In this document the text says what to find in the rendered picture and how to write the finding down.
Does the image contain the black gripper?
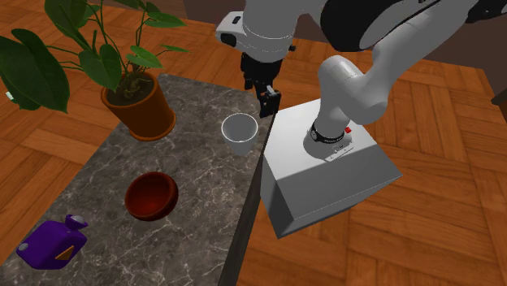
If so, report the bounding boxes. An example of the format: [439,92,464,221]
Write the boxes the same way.
[240,51,284,119]

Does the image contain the white cup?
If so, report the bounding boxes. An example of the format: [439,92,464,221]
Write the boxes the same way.
[220,112,259,157]

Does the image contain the grey robot stand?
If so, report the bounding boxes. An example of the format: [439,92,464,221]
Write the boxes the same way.
[260,97,404,240]

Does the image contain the brown bowl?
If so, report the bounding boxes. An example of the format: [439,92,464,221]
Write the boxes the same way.
[123,171,180,222]

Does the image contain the potted green plant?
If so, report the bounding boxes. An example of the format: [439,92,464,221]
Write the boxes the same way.
[0,0,191,142]

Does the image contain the purple bottle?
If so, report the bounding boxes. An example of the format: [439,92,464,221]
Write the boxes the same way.
[15,214,89,271]

